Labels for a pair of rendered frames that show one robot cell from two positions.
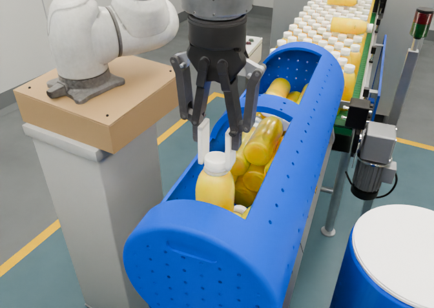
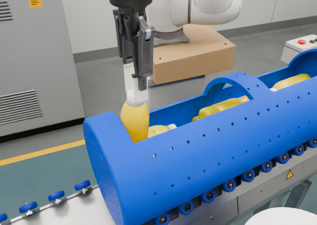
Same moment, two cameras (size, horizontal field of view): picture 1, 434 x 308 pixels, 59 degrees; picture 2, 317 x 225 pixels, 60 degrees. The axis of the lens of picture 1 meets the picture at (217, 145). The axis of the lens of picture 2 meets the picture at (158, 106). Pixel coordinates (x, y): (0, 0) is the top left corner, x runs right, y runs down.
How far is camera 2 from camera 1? 0.38 m
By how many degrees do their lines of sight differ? 32
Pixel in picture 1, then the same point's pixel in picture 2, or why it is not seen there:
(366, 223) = (275, 214)
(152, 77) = (209, 45)
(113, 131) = (158, 69)
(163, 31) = (222, 12)
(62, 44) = (152, 5)
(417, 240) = not seen: outside the picture
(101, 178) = (149, 98)
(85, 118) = not seen: hidden behind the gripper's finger
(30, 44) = not seen: hidden behind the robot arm
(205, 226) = (103, 132)
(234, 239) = (112, 149)
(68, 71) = (153, 24)
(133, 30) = (199, 5)
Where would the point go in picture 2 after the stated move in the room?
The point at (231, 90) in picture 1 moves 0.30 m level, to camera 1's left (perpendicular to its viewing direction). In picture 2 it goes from (133, 42) to (41, 10)
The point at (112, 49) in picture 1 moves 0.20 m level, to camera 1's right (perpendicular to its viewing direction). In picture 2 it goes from (182, 16) to (224, 27)
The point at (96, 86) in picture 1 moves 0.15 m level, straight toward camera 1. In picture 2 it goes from (167, 39) to (155, 52)
